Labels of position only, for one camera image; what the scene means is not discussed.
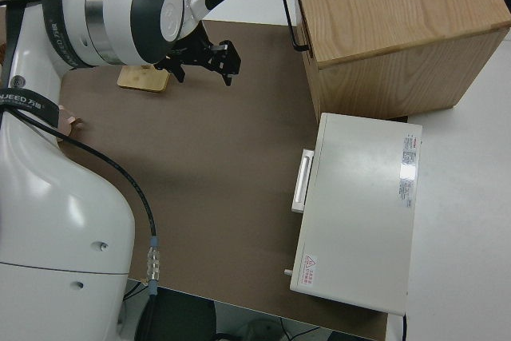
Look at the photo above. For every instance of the white toaster oven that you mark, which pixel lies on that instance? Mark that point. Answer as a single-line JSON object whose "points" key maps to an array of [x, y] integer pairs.
{"points": [[359, 205]]}

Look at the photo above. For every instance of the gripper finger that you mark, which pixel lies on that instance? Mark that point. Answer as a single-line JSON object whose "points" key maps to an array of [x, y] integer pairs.
{"points": [[230, 70], [178, 73]]}

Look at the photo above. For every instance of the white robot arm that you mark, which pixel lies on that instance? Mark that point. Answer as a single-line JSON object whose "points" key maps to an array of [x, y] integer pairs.
{"points": [[60, 217]]}

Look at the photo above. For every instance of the pink ribbed mug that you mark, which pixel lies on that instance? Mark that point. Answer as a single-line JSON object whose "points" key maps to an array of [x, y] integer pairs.
{"points": [[68, 121]]}

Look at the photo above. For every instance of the brown table mat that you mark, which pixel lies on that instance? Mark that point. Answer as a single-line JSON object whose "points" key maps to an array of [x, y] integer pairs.
{"points": [[219, 157]]}

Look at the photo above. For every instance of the wooden cabinet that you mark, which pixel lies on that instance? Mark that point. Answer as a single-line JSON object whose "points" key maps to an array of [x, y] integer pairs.
{"points": [[399, 17]]}

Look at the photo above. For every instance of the wooden mug tree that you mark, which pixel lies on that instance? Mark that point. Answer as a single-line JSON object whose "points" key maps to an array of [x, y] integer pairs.
{"points": [[139, 79]]}

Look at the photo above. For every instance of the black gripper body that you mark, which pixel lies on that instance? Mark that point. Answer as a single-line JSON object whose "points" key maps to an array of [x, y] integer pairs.
{"points": [[195, 53]]}

